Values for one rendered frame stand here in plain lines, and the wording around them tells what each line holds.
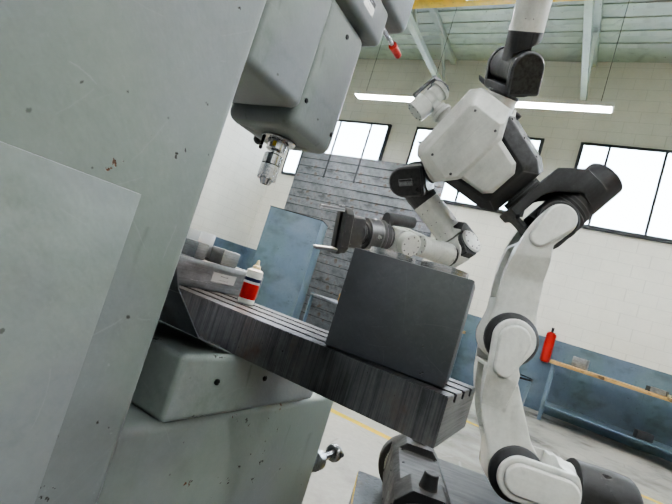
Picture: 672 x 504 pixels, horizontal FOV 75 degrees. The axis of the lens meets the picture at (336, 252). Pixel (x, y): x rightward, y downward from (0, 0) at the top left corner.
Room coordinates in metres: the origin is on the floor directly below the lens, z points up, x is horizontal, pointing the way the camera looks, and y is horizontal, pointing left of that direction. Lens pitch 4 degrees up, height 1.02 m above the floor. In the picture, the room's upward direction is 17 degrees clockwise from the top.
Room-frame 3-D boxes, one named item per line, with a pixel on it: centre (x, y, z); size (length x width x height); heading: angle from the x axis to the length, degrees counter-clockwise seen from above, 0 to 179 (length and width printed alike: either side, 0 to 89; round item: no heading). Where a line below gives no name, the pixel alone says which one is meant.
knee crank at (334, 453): (1.45, -0.17, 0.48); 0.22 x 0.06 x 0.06; 150
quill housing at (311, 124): (1.05, 0.22, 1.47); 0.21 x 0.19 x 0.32; 60
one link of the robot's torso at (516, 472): (1.23, -0.68, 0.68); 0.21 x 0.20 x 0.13; 81
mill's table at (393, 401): (1.08, 0.25, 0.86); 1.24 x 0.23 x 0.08; 60
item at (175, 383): (1.06, 0.21, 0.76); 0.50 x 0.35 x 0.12; 150
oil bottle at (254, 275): (1.09, 0.18, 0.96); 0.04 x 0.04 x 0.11
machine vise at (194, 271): (1.16, 0.33, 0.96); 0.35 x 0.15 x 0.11; 148
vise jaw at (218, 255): (1.18, 0.32, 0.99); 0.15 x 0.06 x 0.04; 58
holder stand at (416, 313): (0.83, -0.15, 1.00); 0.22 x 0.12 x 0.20; 70
